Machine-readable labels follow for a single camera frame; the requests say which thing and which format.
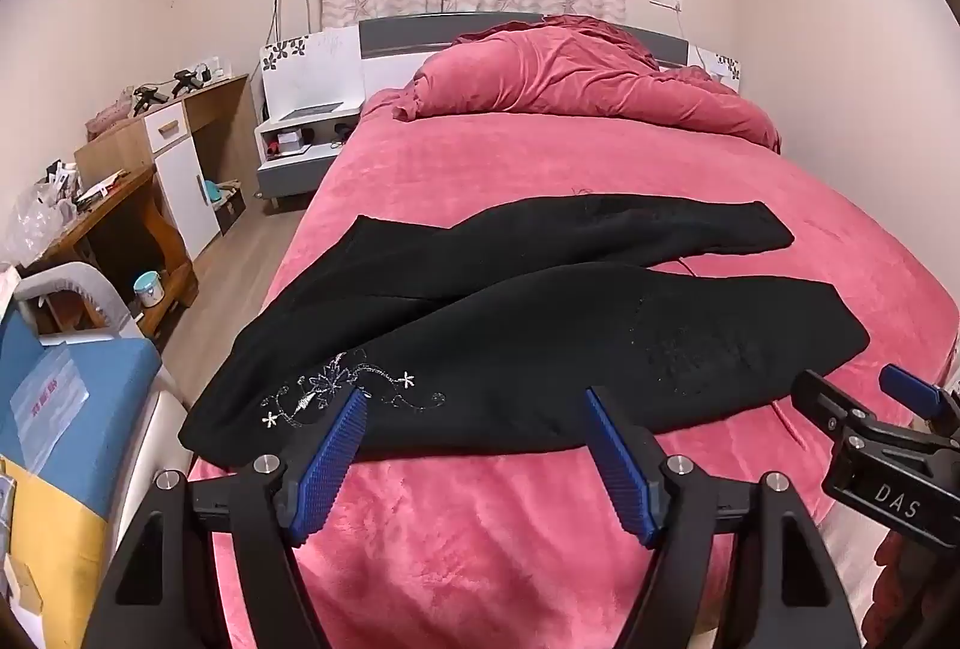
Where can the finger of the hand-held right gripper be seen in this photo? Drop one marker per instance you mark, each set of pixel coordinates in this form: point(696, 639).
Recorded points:
point(911, 388)
point(832, 405)

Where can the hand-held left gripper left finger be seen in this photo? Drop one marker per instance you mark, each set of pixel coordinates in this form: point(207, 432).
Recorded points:
point(330, 461)

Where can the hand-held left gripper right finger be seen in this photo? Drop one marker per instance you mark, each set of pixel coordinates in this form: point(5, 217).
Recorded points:
point(619, 461)

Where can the black embroidered pants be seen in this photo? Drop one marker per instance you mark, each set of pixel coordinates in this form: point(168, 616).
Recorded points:
point(525, 349)

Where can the teal lidded jar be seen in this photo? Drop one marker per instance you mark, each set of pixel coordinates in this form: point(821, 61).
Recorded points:
point(150, 290)

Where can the blue cushion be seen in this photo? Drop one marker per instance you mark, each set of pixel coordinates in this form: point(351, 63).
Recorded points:
point(82, 409)

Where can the dark storage box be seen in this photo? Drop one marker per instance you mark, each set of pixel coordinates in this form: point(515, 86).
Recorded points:
point(229, 210)

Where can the yellow cardboard box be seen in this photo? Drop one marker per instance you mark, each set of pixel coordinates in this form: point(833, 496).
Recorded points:
point(52, 544)

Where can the white and grey nightstand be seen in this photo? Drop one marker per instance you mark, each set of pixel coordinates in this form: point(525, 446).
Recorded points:
point(292, 169)

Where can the bed with pink sheet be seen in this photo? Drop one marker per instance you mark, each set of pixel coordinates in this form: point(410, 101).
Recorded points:
point(465, 184)

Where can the wooden desk with white drawer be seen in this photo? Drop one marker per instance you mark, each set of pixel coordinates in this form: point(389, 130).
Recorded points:
point(180, 184)

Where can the low wooden table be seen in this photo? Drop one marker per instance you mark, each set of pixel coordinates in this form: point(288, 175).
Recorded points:
point(97, 221)

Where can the clear plastic bag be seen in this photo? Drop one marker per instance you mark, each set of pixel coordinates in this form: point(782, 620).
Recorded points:
point(34, 221)

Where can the pink duvet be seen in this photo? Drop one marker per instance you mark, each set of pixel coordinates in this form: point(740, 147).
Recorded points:
point(570, 79)

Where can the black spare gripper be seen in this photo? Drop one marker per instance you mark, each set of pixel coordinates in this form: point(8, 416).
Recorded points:
point(146, 100)
point(189, 82)

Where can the grey and white headboard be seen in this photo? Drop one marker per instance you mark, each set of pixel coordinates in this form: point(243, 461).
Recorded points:
point(390, 45)

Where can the white chair frame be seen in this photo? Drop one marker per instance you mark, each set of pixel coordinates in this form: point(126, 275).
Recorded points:
point(75, 280)

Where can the white wall socket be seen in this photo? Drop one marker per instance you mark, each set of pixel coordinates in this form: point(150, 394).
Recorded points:
point(664, 0)

